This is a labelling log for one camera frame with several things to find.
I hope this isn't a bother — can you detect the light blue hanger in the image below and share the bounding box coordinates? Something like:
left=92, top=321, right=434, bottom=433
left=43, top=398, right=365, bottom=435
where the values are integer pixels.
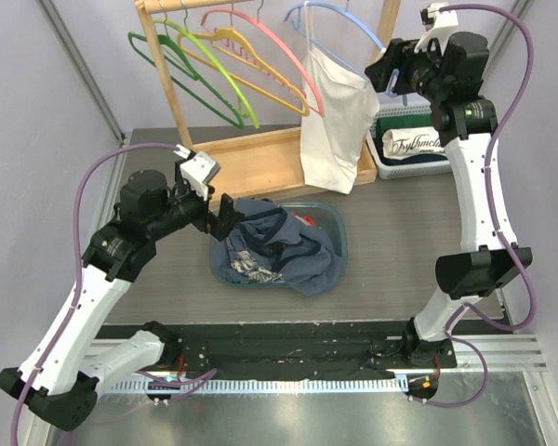
left=284, top=0, right=401, bottom=98

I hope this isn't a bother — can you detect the navy tank top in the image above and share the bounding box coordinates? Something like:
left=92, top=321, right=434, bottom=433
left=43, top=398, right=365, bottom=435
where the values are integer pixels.
left=211, top=197, right=344, bottom=297

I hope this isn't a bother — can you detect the red tank top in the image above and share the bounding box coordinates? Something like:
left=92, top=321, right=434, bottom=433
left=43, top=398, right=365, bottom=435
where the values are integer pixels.
left=292, top=213, right=316, bottom=226

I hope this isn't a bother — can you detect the pink hanger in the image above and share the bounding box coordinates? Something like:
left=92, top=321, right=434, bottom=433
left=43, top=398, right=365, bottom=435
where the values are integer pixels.
left=201, top=7, right=325, bottom=117

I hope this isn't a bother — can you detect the white tank top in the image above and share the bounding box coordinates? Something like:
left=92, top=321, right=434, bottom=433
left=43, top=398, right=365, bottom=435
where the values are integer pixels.
left=299, top=2, right=379, bottom=194

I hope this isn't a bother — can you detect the lime green hanger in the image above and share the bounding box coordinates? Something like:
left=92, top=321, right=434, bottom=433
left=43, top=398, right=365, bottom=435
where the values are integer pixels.
left=153, top=16, right=259, bottom=128

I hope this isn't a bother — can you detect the yellow wooden hanger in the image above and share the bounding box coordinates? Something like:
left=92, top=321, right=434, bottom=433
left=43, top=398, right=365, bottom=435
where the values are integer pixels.
left=195, top=13, right=312, bottom=116

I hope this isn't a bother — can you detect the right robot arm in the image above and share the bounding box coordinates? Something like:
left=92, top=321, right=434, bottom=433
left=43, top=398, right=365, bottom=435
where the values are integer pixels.
left=365, top=32, right=533, bottom=367

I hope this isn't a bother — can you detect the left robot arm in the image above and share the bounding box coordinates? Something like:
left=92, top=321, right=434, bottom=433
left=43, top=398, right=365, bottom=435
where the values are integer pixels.
left=0, top=170, right=243, bottom=432

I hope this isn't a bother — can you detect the white plastic basket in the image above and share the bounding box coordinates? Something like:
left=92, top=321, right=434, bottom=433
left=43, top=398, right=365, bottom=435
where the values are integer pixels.
left=366, top=99, right=451, bottom=179

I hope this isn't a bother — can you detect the wooden clothes rack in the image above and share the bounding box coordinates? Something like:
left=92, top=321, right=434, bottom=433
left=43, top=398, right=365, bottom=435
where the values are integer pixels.
left=133, top=0, right=402, bottom=203

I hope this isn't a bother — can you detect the green folded cloth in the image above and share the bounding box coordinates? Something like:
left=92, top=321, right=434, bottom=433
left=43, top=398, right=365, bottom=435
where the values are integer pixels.
left=375, top=114, right=433, bottom=139

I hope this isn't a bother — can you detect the white printed folded cloth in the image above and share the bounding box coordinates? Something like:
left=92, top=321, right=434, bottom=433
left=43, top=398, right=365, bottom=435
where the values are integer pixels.
left=381, top=126, right=445, bottom=161

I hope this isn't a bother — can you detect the navy folded cloth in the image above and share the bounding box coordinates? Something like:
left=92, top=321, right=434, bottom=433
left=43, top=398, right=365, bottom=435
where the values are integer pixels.
left=381, top=153, right=447, bottom=166

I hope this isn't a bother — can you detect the grey plastic basin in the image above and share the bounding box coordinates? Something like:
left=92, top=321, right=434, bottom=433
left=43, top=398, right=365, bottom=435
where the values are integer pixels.
left=208, top=200, right=349, bottom=290

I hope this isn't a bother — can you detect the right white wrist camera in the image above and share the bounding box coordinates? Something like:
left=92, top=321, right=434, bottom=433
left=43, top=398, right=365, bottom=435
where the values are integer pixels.
left=414, top=2, right=458, bottom=53

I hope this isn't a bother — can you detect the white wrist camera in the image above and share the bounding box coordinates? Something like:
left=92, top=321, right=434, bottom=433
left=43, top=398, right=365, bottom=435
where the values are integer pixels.
left=174, top=144, right=221, bottom=202
left=414, top=2, right=458, bottom=53

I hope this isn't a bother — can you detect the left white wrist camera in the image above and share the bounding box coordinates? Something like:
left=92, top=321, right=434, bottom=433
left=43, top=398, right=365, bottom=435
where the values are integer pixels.
left=174, top=144, right=221, bottom=202

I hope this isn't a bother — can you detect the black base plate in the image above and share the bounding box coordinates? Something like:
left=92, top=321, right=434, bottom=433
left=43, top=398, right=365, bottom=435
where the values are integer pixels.
left=97, top=319, right=459, bottom=380

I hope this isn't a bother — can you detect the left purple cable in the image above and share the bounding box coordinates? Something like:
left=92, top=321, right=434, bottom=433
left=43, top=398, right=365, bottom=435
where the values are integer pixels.
left=9, top=142, right=218, bottom=446

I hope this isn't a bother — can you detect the purple cable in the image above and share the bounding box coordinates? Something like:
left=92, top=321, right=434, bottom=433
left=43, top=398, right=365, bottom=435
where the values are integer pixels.
left=422, top=3, right=540, bottom=408
left=9, top=142, right=218, bottom=446

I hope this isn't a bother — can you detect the white slotted cable duct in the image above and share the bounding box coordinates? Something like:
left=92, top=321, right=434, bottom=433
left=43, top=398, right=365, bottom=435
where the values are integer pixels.
left=107, top=374, right=408, bottom=396

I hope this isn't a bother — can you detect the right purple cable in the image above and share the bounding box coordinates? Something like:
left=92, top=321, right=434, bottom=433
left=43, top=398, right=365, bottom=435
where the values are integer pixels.
left=422, top=3, right=540, bottom=408

